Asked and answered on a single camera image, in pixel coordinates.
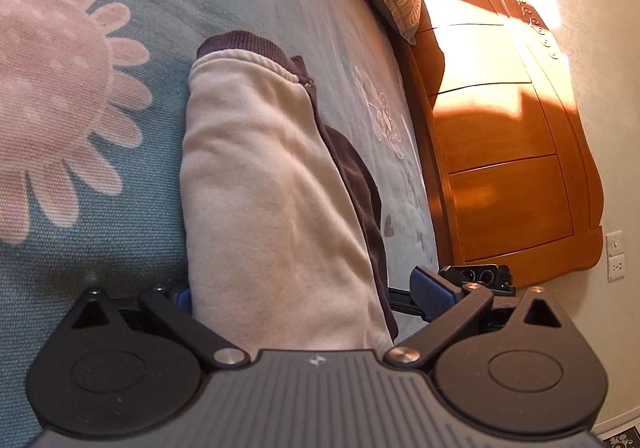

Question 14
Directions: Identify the wooden headboard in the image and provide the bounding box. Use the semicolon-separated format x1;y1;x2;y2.
395;0;604;288

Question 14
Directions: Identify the white wall socket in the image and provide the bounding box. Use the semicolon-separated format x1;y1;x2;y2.
605;231;626;283

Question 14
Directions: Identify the blue floral bed sheet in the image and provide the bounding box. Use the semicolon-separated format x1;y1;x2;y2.
1;0;438;447

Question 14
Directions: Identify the cream sweatshirt with print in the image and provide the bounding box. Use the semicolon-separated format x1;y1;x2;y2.
180;31;398;354

